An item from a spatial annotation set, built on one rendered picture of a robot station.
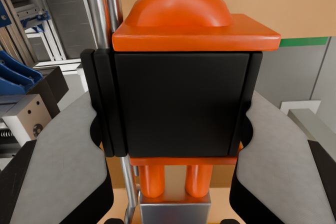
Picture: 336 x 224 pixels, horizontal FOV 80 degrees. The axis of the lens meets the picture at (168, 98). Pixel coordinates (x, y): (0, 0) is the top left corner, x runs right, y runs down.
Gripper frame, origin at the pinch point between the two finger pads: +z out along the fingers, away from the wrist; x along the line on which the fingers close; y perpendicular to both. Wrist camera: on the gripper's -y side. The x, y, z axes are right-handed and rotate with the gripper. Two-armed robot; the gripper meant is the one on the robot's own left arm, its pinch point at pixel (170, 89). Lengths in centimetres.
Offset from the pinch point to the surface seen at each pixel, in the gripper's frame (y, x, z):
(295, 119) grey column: 90, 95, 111
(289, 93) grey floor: 75, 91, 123
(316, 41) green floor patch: 34, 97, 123
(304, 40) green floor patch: 34, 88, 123
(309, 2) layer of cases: 4, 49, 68
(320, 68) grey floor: 54, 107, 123
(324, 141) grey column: 88, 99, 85
